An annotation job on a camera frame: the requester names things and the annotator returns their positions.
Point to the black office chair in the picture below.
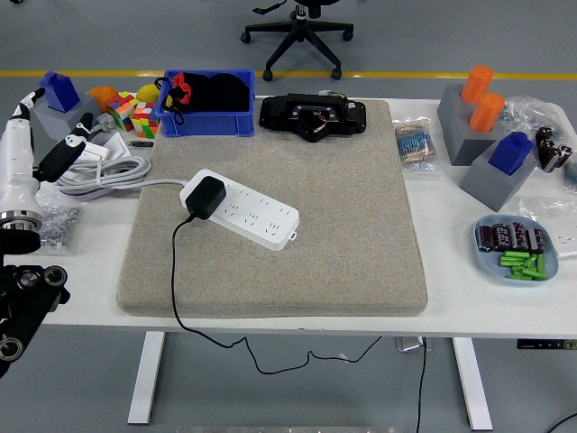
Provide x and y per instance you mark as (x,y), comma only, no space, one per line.
(304,31)

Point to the black pouch red trim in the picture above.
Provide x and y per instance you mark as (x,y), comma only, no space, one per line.
(178,92)

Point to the lavender plate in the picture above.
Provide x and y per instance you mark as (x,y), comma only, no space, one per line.
(90,193)

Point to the bag of resistors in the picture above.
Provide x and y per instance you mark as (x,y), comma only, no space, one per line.
(414,145)

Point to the small clear plastic bag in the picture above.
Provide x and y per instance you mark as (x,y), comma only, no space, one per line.
(557,215)

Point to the small black stick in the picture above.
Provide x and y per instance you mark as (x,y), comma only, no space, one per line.
(140,144)

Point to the grey two-hole holder block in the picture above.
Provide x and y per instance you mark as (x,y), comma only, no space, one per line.
(453,130)

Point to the multicolour puzzle cube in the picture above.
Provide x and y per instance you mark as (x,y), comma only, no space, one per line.
(147,119)
(121,110)

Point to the loose black capacitor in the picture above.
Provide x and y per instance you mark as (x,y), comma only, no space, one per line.
(561,157)
(544,134)
(548,152)

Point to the blue house-shaped block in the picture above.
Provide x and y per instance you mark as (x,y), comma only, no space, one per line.
(510,154)
(58,92)

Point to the yellow ball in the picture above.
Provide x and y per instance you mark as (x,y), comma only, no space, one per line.
(147,93)

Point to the large clear plastic bag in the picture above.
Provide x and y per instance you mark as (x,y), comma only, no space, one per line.
(534,109)

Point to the grey-brown mat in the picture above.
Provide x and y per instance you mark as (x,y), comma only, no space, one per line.
(315,270)

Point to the green battery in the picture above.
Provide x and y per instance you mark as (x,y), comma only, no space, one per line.
(530,261)
(511,261)
(518,277)
(515,255)
(534,274)
(540,264)
(517,269)

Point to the black table control panel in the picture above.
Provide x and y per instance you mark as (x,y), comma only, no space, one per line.
(544,345)

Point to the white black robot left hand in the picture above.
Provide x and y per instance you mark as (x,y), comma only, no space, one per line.
(15,162)

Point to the white table leg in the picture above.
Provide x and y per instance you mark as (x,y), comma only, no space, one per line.
(145,383)
(472,388)

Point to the blue plastic bin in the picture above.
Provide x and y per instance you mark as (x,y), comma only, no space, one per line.
(203,125)

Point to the black electronic device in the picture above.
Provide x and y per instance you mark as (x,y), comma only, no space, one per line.
(279,113)

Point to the dark brown capacitor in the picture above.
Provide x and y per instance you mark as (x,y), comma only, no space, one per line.
(535,241)
(519,235)
(484,237)
(501,236)

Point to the black cloth pouch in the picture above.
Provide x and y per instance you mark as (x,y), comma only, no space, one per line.
(224,94)

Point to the black plug adapter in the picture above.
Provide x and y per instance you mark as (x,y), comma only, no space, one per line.
(206,196)

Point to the light blue plate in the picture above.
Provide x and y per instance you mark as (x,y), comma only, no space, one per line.
(489,269)

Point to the bag of metal screws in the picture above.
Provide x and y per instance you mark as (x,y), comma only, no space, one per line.
(58,225)

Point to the metal table bracket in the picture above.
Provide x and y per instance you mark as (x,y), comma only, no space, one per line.
(406,344)

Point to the white power strip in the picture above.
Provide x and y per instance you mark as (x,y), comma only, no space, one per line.
(261,216)

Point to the white switch box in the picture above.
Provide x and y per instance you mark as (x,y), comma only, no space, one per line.
(97,153)

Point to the orange cylinder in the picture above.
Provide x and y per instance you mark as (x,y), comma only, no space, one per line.
(476,85)
(486,112)

